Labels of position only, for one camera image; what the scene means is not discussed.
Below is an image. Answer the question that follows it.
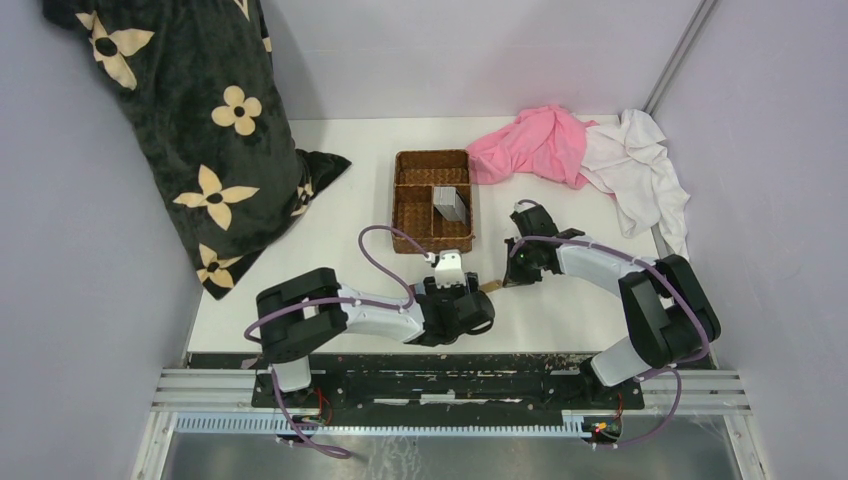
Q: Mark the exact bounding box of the black floral pillow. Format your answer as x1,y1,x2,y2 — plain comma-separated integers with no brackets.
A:
41,1,350,299

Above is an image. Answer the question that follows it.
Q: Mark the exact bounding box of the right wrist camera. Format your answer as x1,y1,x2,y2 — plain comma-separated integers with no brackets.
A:
511,199,540,217

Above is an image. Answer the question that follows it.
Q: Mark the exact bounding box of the white cloth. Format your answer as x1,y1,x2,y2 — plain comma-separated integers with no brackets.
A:
580,109,690,259

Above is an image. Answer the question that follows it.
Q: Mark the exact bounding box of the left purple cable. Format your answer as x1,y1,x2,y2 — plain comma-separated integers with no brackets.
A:
243,225,439,461

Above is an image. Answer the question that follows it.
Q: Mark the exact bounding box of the brown leather card holder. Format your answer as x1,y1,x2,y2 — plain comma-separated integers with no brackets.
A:
479,280,502,293

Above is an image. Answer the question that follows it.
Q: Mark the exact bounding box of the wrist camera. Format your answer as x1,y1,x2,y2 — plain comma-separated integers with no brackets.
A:
511,199,540,217
428,249,467,289

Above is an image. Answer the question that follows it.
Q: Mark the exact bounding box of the grey cable duct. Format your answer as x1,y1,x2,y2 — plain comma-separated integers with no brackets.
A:
173,412,597,440

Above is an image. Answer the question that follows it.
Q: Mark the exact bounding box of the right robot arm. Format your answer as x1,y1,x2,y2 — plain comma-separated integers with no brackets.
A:
502,200,721,408

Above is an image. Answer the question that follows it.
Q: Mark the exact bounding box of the pink cloth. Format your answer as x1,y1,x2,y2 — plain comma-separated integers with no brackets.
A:
466,105,596,189

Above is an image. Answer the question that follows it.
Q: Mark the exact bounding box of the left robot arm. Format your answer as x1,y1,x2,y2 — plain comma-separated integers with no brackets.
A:
245,267,496,407

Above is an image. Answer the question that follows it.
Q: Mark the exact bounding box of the purple cable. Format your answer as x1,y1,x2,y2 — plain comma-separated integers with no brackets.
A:
508,198,713,449
243,225,439,461

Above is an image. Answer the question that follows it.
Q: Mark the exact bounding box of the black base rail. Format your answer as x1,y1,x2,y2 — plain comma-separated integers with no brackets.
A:
286,353,645,415

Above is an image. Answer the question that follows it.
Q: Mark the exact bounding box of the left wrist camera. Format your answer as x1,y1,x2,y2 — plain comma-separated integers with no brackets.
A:
428,249,467,289

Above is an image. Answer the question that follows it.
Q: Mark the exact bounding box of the grey card stack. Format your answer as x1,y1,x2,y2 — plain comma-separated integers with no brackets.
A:
432,186,471,226

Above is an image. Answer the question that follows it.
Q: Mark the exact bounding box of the brown woven basket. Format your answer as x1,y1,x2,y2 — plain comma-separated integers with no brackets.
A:
391,149,475,253

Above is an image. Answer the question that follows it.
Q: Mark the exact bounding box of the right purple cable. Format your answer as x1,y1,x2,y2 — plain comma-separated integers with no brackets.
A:
508,198,713,449

